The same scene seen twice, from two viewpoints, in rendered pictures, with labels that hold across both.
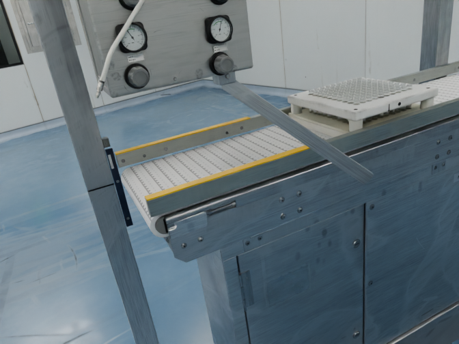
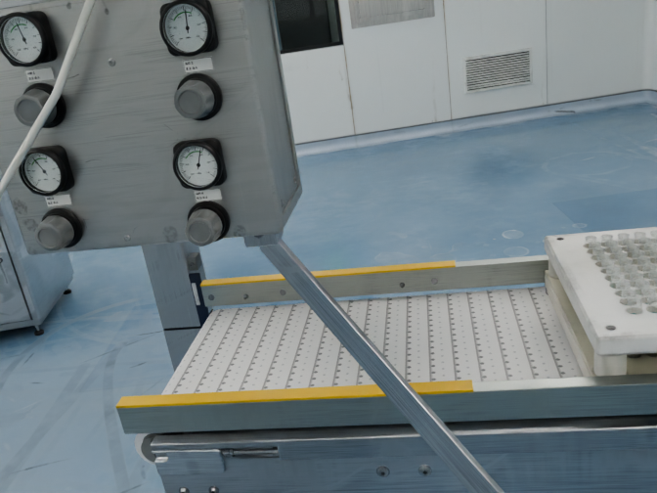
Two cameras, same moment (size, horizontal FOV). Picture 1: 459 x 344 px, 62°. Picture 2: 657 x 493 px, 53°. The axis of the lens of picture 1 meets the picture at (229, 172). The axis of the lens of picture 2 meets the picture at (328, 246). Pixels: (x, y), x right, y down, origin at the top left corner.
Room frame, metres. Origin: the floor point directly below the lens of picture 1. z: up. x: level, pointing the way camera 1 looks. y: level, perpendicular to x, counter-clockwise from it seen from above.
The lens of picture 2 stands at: (0.22, -0.35, 1.28)
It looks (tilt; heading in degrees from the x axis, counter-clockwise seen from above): 21 degrees down; 33
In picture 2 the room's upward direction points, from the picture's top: 8 degrees counter-clockwise
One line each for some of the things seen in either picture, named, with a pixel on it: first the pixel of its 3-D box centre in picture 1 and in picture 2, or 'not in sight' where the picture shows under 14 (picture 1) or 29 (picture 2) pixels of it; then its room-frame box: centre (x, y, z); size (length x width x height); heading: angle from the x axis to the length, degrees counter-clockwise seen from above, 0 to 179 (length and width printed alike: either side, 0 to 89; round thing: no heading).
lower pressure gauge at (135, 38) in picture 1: (132, 37); (45, 170); (0.53, 0.10, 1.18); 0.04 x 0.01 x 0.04; 113
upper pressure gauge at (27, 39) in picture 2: not in sight; (24, 39); (0.53, 0.08, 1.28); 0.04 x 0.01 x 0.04; 113
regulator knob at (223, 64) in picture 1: (223, 61); (202, 220); (0.57, -0.01, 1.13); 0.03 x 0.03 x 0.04; 23
